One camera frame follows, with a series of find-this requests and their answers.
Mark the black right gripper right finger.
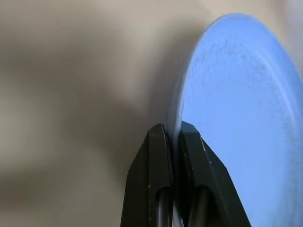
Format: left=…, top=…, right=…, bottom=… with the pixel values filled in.
left=177, top=120, right=252, bottom=227

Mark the blue plate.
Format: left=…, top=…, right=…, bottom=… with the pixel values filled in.
left=165, top=13, right=303, bottom=227

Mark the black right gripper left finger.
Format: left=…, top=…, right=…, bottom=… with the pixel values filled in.
left=120, top=123, right=175, bottom=227

